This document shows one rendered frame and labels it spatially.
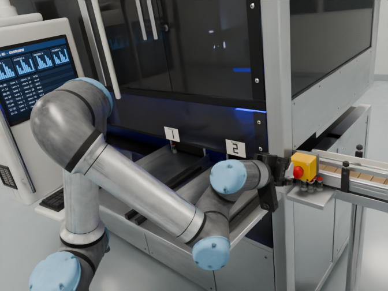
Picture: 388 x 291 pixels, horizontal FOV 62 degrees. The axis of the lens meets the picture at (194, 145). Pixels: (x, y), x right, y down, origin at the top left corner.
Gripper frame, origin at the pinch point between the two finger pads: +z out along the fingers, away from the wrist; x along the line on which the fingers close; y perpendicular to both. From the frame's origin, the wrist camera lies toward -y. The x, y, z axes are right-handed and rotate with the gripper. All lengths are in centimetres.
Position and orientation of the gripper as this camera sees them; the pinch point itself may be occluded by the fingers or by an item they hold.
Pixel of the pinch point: (288, 178)
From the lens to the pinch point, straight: 103.3
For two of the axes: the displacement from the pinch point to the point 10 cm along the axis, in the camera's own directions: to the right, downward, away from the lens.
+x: -7.4, -1.8, 6.5
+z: 6.6, 0.3, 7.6
